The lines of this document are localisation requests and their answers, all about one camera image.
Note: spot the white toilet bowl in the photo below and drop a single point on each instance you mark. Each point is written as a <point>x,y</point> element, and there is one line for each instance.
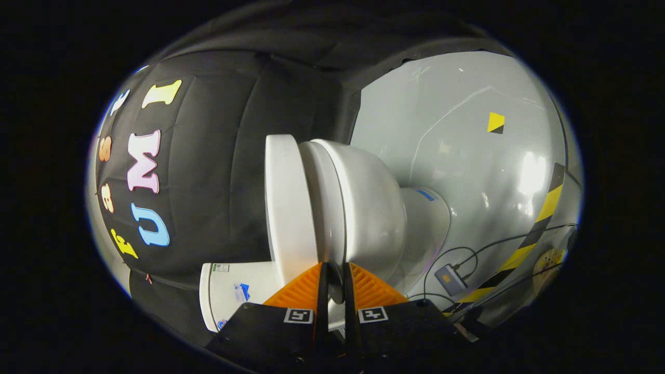
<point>363,208</point>

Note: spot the black backdrop cloth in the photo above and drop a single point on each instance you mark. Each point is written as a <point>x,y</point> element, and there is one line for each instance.
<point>218,171</point>

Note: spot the yellow black square sticker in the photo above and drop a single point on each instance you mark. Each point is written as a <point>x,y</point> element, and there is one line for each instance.
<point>495,122</point>

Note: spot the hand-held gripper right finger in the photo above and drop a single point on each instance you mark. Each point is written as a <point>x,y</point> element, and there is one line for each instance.
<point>395,337</point>

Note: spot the round yellow object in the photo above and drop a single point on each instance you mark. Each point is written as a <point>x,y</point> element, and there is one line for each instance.
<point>549,259</point>

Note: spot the white toilet tank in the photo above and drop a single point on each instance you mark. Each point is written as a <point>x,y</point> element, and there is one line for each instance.
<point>228,296</point>

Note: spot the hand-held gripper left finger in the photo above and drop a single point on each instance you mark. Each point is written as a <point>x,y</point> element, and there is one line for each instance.
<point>280,337</point>

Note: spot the small grey device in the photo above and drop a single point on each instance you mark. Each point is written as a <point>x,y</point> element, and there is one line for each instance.
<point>449,280</point>

